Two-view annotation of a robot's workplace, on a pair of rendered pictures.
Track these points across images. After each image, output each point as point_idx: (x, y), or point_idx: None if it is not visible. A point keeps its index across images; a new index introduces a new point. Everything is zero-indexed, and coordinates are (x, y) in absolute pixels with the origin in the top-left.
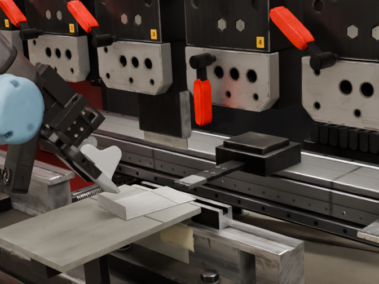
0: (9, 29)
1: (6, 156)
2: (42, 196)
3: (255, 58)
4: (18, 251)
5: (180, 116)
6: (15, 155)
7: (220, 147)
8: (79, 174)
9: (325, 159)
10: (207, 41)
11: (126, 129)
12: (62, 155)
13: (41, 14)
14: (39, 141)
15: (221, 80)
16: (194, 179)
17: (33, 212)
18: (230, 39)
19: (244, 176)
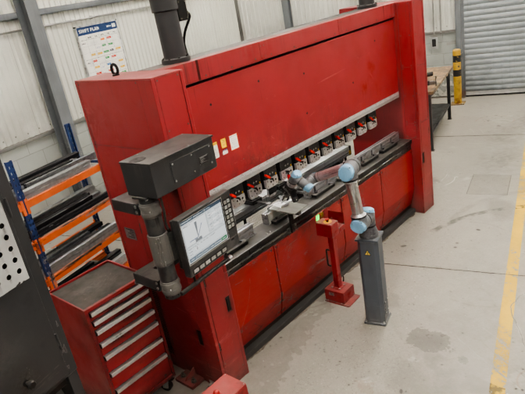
0: (243, 192)
1: (293, 197)
2: (251, 230)
3: (291, 167)
4: (300, 210)
5: (276, 187)
6: (295, 195)
7: (253, 201)
8: (283, 202)
9: None
10: (283, 169)
11: None
12: None
13: (251, 184)
14: (287, 195)
15: (287, 173)
16: (268, 202)
17: (249, 236)
18: (287, 166)
19: (251, 206)
